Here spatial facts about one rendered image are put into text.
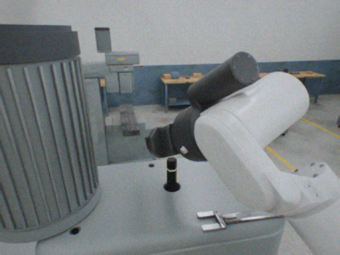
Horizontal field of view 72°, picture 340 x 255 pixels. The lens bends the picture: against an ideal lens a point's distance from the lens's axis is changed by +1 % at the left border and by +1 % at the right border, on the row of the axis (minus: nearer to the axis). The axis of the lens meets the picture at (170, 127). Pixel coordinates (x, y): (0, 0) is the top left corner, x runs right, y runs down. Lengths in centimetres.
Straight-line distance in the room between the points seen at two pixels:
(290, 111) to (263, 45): 785
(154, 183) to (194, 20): 679
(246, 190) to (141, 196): 29
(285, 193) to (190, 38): 699
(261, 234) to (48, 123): 40
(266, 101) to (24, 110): 29
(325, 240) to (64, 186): 35
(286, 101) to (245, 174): 9
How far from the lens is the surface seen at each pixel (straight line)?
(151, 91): 715
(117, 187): 53
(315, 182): 25
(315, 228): 27
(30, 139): 37
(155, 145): 40
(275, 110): 25
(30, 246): 66
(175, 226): 44
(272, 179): 22
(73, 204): 45
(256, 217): 47
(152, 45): 696
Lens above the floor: 221
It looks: 23 degrees down
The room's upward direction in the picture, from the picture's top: straight up
